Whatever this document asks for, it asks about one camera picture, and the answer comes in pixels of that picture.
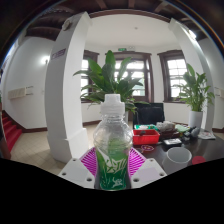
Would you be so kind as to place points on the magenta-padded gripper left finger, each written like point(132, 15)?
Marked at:
point(76, 171)

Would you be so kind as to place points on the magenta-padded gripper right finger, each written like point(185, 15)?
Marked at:
point(148, 171)

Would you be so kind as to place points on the clear green-labelled drink bottle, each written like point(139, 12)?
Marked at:
point(112, 146)

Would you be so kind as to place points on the white cup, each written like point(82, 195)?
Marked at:
point(176, 161)

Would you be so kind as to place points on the red plastic box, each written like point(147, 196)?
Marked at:
point(146, 138)

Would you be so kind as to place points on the black flat device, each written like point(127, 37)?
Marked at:
point(172, 141)

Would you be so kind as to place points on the green flat box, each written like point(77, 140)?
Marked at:
point(145, 127)

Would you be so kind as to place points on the brown box of white jars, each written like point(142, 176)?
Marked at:
point(166, 126)

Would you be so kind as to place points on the dark grey round objects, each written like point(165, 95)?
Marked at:
point(194, 132)

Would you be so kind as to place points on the printed paper sheet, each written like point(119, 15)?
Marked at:
point(206, 135)

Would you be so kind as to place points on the red carpeted staircase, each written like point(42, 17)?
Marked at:
point(11, 131)

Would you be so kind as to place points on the green plant in white pot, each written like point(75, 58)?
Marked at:
point(196, 93)
point(108, 78)

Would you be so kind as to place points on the dark wooden double door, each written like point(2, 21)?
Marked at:
point(148, 73)

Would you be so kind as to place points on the dark-framed window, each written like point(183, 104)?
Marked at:
point(85, 66)
point(175, 71)

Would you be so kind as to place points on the purple pillar sign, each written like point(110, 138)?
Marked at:
point(58, 54)

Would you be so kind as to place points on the green exit sign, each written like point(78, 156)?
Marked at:
point(122, 49)

